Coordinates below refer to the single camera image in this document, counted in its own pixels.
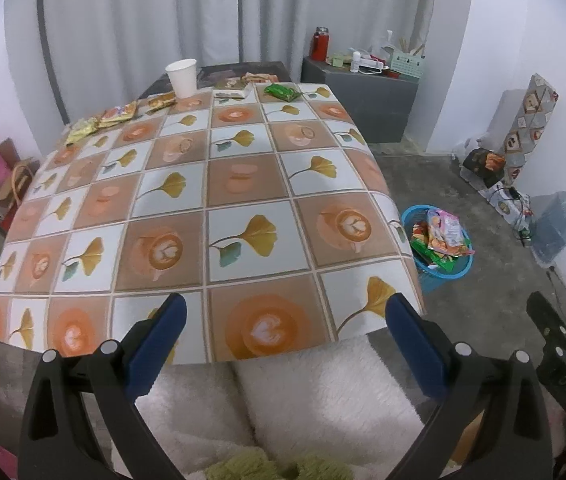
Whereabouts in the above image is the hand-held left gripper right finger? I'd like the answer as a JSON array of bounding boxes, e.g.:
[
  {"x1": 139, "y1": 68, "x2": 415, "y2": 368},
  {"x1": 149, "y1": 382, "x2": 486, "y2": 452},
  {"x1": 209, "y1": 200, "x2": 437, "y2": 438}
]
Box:
[{"x1": 384, "y1": 292, "x2": 554, "y2": 480}]

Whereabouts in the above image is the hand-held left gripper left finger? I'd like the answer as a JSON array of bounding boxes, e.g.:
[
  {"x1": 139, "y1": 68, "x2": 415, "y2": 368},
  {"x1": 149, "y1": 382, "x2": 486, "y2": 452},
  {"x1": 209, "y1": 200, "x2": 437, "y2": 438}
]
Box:
[{"x1": 18, "y1": 292, "x2": 187, "y2": 480}]

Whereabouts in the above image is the blue plastic basket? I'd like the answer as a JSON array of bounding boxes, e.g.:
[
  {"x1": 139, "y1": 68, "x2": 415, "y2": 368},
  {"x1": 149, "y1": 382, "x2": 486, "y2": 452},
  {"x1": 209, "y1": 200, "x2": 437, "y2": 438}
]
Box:
[{"x1": 400, "y1": 204, "x2": 476, "y2": 296}]

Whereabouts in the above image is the red orange snack packet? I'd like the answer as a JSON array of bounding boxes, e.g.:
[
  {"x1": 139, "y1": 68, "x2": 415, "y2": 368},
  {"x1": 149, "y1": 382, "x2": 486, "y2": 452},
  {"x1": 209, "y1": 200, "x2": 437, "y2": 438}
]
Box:
[{"x1": 429, "y1": 234, "x2": 474, "y2": 258}]

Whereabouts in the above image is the green potato chip bag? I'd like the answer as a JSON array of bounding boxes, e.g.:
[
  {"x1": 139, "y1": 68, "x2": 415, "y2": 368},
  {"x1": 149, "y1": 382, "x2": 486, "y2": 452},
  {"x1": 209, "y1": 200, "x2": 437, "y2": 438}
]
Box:
[{"x1": 409, "y1": 220, "x2": 460, "y2": 273}]

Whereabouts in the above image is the blue water jug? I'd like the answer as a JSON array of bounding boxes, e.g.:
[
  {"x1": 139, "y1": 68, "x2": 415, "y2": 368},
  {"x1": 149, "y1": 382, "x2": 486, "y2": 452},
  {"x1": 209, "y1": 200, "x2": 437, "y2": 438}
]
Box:
[{"x1": 530, "y1": 187, "x2": 566, "y2": 268}]

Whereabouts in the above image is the patterned floor sheet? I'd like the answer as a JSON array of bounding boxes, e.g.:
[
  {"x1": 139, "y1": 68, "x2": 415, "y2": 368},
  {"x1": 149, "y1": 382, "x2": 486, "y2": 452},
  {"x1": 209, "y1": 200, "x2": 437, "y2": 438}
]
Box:
[{"x1": 463, "y1": 170, "x2": 534, "y2": 223}]

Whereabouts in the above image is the green fluffy cloth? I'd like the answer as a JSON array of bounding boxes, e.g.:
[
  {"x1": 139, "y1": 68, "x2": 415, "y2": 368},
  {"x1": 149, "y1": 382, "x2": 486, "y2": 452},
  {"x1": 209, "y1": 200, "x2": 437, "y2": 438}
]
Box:
[{"x1": 205, "y1": 447, "x2": 354, "y2": 480}]

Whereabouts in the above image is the black orange bag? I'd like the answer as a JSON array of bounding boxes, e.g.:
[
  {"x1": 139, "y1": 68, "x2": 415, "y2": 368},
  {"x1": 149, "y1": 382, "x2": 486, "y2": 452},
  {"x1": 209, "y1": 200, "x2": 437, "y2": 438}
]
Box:
[{"x1": 463, "y1": 147, "x2": 506, "y2": 188}]

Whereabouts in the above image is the brown paper bag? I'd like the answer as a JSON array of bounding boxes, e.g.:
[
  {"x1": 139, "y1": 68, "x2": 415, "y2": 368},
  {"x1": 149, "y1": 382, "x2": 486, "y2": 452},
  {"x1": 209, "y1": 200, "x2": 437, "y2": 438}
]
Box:
[{"x1": 0, "y1": 159, "x2": 40, "y2": 231}]

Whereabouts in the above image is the patterned folded cloth roll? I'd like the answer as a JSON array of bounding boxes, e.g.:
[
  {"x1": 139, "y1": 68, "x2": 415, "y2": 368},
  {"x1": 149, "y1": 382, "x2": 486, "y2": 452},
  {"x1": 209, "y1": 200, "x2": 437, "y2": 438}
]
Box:
[{"x1": 500, "y1": 74, "x2": 560, "y2": 181}]

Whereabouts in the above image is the yellow green snack packet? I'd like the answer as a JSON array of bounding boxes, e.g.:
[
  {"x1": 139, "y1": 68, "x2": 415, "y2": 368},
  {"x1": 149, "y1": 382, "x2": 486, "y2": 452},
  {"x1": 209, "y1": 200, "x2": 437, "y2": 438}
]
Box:
[{"x1": 65, "y1": 117, "x2": 101, "y2": 144}]

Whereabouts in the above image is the orange yellow snack packet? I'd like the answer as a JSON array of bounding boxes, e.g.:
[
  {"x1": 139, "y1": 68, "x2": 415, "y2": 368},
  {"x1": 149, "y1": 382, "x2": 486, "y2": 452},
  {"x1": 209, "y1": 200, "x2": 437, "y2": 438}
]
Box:
[{"x1": 97, "y1": 101, "x2": 140, "y2": 129}]

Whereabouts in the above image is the brown cardboard piece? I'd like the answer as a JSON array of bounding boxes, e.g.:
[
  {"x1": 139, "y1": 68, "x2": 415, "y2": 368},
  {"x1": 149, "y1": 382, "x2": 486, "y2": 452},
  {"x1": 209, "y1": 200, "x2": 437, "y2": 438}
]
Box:
[{"x1": 0, "y1": 137, "x2": 21, "y2": 168}]

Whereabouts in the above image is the brown yellow snack packet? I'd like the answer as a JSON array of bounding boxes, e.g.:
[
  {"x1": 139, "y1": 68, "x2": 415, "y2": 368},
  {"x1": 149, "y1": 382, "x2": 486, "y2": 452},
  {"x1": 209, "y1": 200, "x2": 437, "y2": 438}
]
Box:
[{"x1": 145, "y1": 91, "x2": 178, "y2": 112}]

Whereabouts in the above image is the grey cabinet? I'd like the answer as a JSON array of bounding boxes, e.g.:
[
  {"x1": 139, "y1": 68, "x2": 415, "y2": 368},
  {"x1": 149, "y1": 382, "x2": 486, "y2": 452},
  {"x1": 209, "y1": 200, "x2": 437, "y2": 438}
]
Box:
[{"x1": 301, "y1": 56, "x2": 419, "y2": 143}]

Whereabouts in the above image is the white paper cup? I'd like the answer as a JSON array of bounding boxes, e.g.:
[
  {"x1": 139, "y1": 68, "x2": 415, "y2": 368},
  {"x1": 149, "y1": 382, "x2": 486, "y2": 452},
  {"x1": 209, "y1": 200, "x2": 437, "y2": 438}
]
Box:
[{"x1": 165, "y1": 58, "x2": 199, "y2": 98}]

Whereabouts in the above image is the green patterned box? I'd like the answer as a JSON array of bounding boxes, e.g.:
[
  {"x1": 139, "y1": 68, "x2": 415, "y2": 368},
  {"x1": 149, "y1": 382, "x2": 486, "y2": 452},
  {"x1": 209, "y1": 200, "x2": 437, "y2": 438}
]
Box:
[{"x1": 390, "y1": 45, "x2": 425, "y2": 79}]

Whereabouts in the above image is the tan snack packet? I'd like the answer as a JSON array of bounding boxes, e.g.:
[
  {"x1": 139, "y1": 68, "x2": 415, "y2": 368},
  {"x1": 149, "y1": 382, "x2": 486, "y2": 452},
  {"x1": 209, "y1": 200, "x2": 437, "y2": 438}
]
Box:
[{"x1": 240, "y1": 72, "x2": 279, "y2": 86}]

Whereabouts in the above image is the dark wooden table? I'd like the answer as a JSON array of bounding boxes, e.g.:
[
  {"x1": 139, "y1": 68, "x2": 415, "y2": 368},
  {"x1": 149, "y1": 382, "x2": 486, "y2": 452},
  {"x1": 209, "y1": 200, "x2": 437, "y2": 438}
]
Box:
[{"x1": 138, "y1": 62, "x2": 294, "y2": 101}]

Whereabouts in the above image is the red thermos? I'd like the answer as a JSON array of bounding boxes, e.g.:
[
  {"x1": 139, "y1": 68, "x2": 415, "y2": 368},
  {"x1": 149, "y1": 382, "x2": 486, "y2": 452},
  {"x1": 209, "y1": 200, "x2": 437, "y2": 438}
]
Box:
[{"x1": 311, "y1": 26, "x2": 329, "y2": 62}]

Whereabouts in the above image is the grey curtain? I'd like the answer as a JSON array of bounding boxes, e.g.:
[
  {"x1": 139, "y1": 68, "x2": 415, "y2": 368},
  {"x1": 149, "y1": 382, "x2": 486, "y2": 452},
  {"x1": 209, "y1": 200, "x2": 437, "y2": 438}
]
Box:
[{"x1": 5, "y1": 0, "x2": 474, "y2": 126}]

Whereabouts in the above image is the black floor cable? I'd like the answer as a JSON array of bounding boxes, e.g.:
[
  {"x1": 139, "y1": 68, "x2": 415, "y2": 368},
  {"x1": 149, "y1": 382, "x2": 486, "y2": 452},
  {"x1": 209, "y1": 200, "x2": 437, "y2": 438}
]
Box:
[{"x1": 546, "y1": 265, "x2": 566, "y2": 306}]

